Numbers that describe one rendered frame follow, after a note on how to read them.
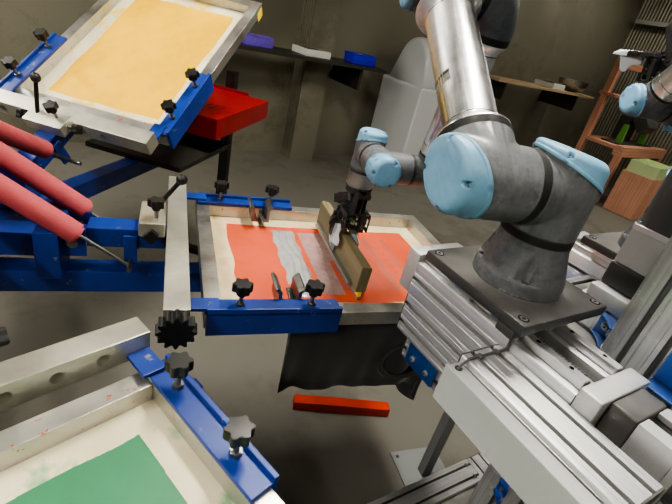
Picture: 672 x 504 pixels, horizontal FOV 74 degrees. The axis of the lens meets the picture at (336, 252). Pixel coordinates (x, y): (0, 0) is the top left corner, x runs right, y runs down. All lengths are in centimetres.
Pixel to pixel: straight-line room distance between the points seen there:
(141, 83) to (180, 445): 131
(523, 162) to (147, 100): 133
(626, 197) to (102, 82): 655
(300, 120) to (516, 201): 464
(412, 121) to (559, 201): 453
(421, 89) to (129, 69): 375
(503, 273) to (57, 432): 71
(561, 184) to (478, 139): 14
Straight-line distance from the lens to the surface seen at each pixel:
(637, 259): 96
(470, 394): 69
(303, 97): 517
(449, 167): 65
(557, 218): 73
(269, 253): 129
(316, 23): 510
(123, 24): 209
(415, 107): 518
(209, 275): 109
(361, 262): 114
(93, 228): 118
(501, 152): 66
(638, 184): 719
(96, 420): 82
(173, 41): 195
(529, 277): 77
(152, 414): 84
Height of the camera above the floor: 159
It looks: 28 degrees down
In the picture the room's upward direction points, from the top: 14 degrees clockwise
